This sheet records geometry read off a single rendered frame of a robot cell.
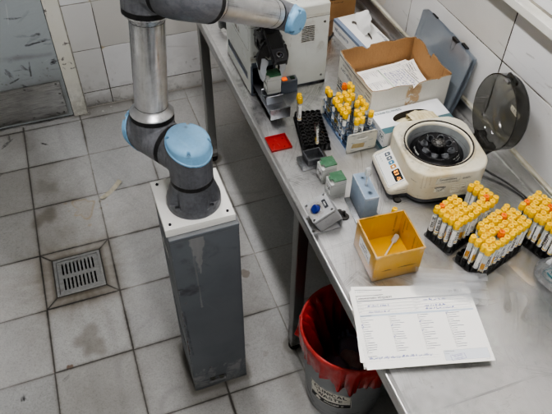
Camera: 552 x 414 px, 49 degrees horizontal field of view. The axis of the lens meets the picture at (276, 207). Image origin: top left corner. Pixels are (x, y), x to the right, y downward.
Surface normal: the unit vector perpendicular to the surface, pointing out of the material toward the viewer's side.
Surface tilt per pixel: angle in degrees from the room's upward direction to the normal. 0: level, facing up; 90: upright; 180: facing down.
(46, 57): 90
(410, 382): 0
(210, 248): 90
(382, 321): 1
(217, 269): 90
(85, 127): 0
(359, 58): 88
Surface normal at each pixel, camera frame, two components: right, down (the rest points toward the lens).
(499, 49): -0.94, 0.24
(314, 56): 0.34, 0.69
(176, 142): 0.13, -0.62
